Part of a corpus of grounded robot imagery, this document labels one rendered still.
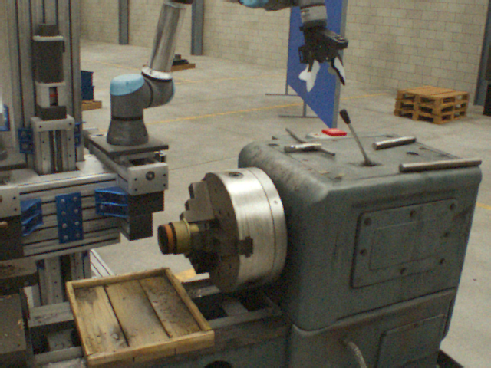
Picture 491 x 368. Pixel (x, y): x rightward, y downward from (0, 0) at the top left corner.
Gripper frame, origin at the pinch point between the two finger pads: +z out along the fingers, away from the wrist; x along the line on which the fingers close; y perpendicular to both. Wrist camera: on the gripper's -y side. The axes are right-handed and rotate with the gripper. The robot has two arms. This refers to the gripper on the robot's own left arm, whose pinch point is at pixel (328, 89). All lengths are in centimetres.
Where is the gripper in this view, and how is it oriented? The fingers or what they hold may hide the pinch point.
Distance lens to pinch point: 159.8
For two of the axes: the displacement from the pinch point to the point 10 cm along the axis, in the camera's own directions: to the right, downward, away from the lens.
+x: -8.0, 2.4, -5.6
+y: -5.8, -0.7, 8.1
